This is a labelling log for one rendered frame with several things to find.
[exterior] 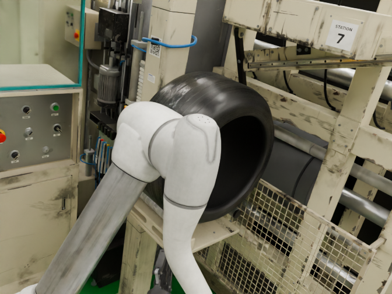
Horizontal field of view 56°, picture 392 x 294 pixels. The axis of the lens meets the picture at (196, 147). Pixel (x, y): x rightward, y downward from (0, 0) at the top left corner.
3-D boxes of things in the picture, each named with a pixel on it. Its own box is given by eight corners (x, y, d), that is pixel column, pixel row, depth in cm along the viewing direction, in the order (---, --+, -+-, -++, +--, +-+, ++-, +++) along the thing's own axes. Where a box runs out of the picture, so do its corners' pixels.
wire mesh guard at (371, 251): (188, 252, 220) (210, 148, 192) (191, 251, 222) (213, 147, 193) (316, 374, 163) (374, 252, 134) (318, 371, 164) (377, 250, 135)
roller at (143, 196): (144, 186, 165) (139, 195, 164) (138, 184, 161) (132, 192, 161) (195, 230, 142) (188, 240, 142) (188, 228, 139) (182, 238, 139)
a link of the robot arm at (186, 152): (223, 203, 81) (188, 175, 91) (244, 126, 75) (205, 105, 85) (175, 212, 73) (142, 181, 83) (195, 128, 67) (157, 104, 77)
